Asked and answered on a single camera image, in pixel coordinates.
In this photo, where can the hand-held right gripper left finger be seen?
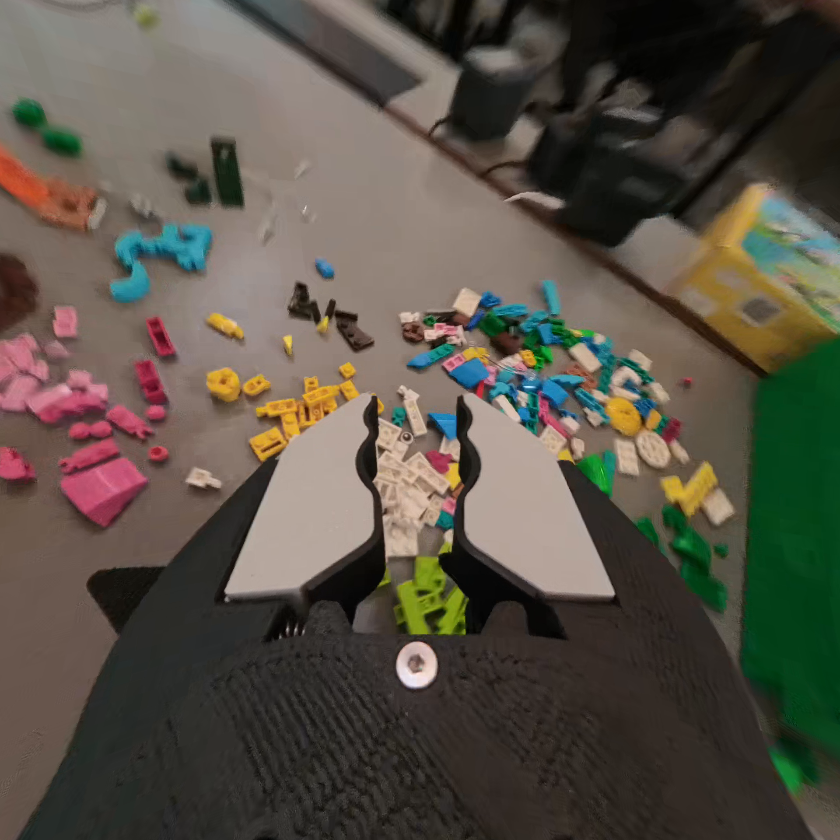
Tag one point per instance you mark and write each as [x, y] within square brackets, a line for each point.
[305, 518]

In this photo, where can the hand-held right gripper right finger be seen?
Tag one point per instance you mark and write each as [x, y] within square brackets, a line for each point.
[531, 518]

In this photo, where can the brown corner brick plate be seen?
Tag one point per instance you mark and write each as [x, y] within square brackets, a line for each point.
[579, 374]

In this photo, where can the pile of mixed toy bricks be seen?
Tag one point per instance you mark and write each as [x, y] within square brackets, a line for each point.
[472, 374]

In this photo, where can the yellow long brick plate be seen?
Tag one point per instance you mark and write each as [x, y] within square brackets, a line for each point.
[692, 489]

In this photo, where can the white clip toy brick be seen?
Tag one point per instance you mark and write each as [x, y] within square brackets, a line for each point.
[203, 479]

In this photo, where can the pile of yellow toy bricks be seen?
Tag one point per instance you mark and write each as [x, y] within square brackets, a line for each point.
[308, 407]

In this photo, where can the pile of lime toy bricks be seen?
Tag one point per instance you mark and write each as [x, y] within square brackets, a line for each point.
[430, 597]

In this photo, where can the yellow round toy brick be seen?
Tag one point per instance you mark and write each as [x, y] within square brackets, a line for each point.
[223, 384]

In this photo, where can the pile of green toy bricks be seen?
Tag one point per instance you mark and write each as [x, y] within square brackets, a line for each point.
[692, 548]

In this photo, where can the pile of magenta toy bricks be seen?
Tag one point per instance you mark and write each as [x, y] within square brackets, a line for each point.
[131, 420]

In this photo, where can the large pink slope brick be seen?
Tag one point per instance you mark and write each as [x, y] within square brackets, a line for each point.
[102, 489]

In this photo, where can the yellow clip brick plate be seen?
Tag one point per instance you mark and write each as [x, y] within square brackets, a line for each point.
[225, 326]

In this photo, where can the large black wedge brick plate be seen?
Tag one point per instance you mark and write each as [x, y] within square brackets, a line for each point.
[300, 302]

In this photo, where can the blue slope toy brick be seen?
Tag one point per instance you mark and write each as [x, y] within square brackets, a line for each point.
[324, 268]

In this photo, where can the green storage bin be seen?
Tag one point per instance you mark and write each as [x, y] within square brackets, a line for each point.
[794, 525]

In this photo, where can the pile of pink toy bricks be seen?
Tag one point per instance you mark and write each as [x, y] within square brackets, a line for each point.
[39, 387]

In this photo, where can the pile of azure toy bricks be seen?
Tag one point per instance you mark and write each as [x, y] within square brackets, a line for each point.
[164, 253]

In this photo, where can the yellow cardboard box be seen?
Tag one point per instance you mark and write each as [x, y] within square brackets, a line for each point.
[761, 275]

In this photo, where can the pile of dark green bricks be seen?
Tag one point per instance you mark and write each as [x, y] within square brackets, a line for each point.
[226, 170]

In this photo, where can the pile of brown toy bricks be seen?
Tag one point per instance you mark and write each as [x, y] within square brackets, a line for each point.
[13, 289]

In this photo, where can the pile of orange toy bricks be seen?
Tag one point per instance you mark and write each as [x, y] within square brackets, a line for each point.
[39, 190]

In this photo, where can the black charger cube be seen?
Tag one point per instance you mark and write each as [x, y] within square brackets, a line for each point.
[492, 92]

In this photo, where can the green round toy brick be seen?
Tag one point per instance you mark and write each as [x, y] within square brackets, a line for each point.
[62, 141]
[29, 113]

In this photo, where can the black desk mat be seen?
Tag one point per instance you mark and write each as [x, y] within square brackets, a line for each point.
[341, 49]

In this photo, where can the lime toy brick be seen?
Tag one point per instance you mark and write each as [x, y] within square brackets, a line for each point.
[145, 14]

